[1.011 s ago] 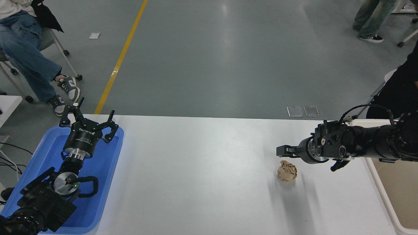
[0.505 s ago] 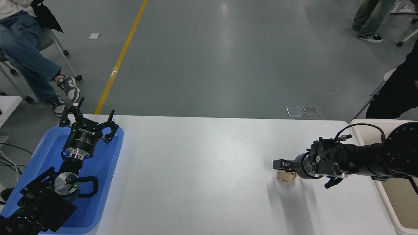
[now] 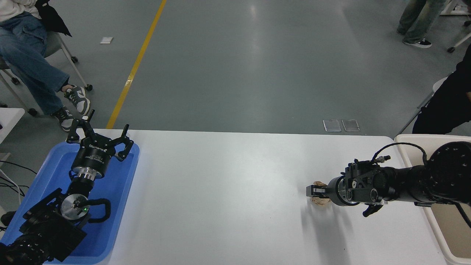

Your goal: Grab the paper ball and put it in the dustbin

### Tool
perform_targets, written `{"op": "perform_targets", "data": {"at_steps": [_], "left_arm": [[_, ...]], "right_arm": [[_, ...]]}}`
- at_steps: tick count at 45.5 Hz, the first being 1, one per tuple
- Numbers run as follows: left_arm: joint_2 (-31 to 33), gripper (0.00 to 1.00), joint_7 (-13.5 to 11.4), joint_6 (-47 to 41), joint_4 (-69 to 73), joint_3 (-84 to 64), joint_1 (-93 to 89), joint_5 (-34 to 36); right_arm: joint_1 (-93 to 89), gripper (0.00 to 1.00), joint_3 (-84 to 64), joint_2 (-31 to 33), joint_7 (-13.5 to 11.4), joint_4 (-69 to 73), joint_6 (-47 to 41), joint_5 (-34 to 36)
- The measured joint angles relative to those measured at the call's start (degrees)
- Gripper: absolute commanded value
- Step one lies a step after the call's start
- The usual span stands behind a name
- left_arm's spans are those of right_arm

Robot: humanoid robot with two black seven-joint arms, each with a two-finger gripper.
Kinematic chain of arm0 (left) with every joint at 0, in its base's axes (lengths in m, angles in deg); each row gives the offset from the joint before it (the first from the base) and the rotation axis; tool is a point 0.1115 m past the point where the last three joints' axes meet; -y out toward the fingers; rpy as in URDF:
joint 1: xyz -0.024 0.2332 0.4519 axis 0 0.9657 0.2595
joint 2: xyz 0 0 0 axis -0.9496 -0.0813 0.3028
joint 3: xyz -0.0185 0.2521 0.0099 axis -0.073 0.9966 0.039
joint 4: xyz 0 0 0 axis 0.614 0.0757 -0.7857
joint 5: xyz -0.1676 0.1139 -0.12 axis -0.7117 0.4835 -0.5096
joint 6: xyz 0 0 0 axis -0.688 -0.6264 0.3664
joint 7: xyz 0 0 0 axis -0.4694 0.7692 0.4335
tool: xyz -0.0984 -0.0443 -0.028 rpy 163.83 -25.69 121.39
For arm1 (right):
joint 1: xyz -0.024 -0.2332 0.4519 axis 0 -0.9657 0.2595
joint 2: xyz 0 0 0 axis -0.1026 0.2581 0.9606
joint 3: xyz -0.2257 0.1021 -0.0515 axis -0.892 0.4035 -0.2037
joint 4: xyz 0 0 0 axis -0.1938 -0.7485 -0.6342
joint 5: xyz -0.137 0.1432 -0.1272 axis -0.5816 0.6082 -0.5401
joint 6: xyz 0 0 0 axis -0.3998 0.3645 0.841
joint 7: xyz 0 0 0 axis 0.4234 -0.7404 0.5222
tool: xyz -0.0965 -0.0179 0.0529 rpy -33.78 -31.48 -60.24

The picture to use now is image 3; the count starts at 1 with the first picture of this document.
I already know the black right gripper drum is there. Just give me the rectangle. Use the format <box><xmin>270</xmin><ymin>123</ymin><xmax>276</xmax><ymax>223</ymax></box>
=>
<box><xmin>327</xmin><ymin>176</ymin><xmax>348</xmax><ymax>206</ymax></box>

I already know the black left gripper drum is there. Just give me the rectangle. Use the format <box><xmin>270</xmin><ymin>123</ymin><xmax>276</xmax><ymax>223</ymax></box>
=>
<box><xmin>71</xmin><ymin>133</ymin><xmax>116</xmax><ymax>173</ymax></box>

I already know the tan paper ball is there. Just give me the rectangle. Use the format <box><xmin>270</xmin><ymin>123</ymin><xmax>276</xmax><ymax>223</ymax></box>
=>
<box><xmin>311</xmin><ymin>180</ymin><xmax>330</xmax><ymax>209</ymax></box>

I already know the blue plastic tray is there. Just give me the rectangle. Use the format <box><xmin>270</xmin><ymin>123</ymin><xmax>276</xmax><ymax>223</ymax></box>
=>
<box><xmin>0</xmin><ymin>142</ymin><xmax>140</xmax><ymax>265</ymax></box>

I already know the white side table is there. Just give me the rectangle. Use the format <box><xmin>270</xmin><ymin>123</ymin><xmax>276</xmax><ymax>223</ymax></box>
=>
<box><xmin>0</xmin><ymin>108</ymin><xmax>25</xmax><ymax>145</ymax></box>

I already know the seated person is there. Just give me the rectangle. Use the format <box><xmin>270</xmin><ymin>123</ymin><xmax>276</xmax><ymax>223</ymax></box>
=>
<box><xmin>0</xmin><ymin>0</ymin><xmax>91</xmax><ymax>132</ymax></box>

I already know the grey wheeled chair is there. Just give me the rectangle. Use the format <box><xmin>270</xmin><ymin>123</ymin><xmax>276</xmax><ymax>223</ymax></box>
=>
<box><xmin>0</xmin><ymin>31</ymin><xmax>93</xmax><ymax>117</ymax></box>

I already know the black round floor object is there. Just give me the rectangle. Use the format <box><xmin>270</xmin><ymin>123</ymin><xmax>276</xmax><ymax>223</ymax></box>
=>
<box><xmin>0</xmin><ymin>211</ymin><xmax>16</xmax><ymax>227</ymax></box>

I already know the large pale bin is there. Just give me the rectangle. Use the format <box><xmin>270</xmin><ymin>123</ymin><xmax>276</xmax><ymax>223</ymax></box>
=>
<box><xmin>394</xmin><ymin>134</ymin><xmax>471</xmax><ymax>265</ymax></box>

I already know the black garment on chair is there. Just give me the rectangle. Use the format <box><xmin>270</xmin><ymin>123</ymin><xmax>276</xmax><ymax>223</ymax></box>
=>
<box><xmin>35</xmin><ymin>0</ymin><xmax>72</xmax><ymax>37</ymax></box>

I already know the person in dark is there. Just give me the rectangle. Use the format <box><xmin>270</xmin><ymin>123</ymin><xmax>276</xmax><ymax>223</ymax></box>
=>
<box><xmin>412</xmin><ymin>46</ymin><xmax>471</xmax><ymax>135</ymax></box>

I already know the white plastic chair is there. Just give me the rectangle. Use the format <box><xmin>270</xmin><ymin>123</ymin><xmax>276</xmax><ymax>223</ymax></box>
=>
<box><xmin>396</xmin><ymin>75</ymin><xmax>449</xmax><ymax>138</ymax></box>

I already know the standing person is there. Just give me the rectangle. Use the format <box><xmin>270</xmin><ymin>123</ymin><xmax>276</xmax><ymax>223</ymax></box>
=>
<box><xmin>397</xmin><ymin>0</ymin><xmax>447</xmax><ymax>48</ymax></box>

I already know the white wheeled stand base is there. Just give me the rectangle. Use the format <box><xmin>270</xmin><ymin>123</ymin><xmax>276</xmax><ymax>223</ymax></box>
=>
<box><xmin>440</xmin><ymin>0</ymin><xmax>471</xmax><ymax>54</ymax></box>

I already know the black floor cable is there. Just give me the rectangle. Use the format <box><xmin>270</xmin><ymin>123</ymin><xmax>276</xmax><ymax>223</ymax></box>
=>
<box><xmin>0</xmin><ymin>161</ymin><xmax>37</xmax><ymax>197</ymax></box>

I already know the white floor cable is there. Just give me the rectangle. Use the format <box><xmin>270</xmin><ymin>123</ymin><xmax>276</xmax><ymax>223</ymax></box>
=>
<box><xmin>0</xmin><ymin>169</ymin><xmax>22</xmax><ymax>205</ymax></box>

